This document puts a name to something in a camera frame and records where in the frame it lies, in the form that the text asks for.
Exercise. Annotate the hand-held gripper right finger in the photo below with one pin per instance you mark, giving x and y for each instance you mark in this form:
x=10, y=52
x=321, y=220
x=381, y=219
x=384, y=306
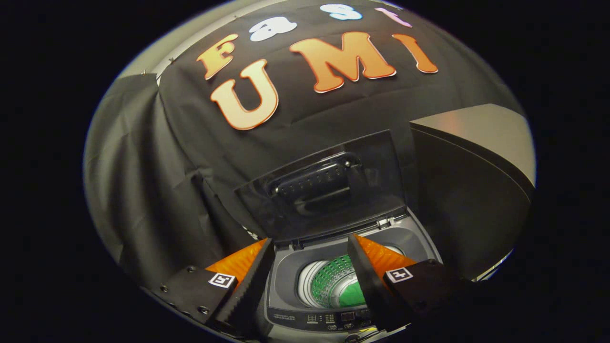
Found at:
x=376, y=290

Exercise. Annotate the grey cabinet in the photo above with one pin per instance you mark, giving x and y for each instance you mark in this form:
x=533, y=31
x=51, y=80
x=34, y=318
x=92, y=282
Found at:
x=481, y=131

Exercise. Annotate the grey washing machine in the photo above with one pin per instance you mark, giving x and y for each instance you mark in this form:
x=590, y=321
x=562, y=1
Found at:
x=286, y=281

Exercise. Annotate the black backdrop cloth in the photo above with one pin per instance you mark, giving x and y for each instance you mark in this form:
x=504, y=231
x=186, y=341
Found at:
x=190, y=166

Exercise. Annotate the green polo shirt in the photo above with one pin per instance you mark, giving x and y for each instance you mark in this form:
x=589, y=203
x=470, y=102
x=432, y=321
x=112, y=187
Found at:
x=351, y=293

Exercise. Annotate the dark washing machine lid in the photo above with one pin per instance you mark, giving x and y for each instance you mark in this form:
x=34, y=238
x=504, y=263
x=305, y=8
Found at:
x=329, y=190

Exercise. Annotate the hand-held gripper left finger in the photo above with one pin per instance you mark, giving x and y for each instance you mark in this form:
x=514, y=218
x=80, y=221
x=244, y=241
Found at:
x=248, y=286

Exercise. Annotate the checkered black white board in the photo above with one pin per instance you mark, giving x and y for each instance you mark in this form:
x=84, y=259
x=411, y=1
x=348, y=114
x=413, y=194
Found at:
x=250, y=232

